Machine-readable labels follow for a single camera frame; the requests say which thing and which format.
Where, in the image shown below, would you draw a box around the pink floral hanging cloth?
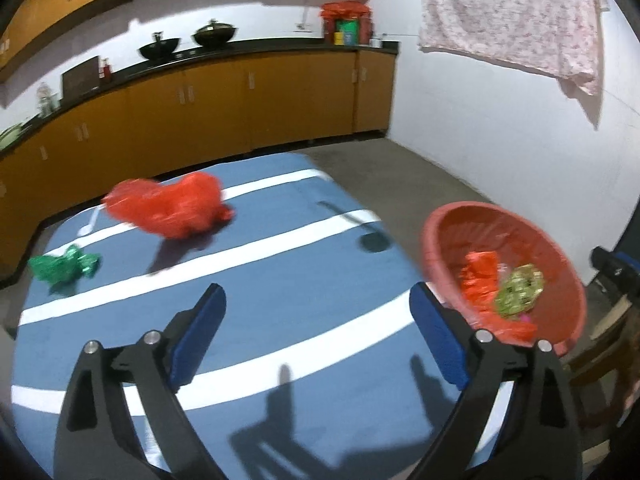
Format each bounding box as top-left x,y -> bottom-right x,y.
417,0 -> 610,97

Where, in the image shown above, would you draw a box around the wooden lower kitchen cabinets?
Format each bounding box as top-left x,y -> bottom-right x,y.
0,50 -> 398,281

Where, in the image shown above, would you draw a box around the black wok with lid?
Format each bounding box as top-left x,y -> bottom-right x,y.
192,19 -> 240,49

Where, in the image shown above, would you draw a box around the glass jar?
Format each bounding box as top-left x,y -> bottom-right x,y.
36,82 -> 60,117

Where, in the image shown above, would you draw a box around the green basin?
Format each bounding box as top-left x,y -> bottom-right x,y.
0,122 -> 28,150

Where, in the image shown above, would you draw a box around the blue striped tablecloth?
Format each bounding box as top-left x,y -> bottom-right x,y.
10,152 -> 516,480

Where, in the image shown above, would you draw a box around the dark cutting board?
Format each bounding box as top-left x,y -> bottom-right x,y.
61,57 -> 101,98

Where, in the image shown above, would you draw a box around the large orange plastic bag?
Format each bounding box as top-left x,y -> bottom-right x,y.
459,251 -> 502,313
101,171 -> 236,240

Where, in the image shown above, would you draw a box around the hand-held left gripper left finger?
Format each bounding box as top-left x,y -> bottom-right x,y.
55,282 -> 228,480

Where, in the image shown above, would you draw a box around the black kitchen countertop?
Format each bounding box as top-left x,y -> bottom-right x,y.
0,40 -> 401,158

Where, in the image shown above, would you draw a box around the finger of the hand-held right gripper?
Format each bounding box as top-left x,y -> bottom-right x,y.
590,246 -> 640,312

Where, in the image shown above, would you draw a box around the wooden stool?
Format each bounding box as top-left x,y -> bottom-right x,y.
562,295 -> 640,433

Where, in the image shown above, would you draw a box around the black ladle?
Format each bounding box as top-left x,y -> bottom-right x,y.
316,201 -> 392,255

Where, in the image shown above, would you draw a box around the red bag with boxes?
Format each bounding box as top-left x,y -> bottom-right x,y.
320,1 -> 375,46

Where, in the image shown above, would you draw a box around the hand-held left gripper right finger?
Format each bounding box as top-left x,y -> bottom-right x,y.
409,282 -> 583,480

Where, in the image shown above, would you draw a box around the white spoon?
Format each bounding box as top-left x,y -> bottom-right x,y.
78,207 -> 102,237

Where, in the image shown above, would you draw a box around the green plastic bag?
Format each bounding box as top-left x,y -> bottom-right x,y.
28,244 -> 102,295

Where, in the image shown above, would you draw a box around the yellow-green plastic bag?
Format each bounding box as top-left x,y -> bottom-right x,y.
494,264 -> 545,318

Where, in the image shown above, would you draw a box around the red plastic basket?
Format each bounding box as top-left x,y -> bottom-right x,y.
420,201 -> 587,358

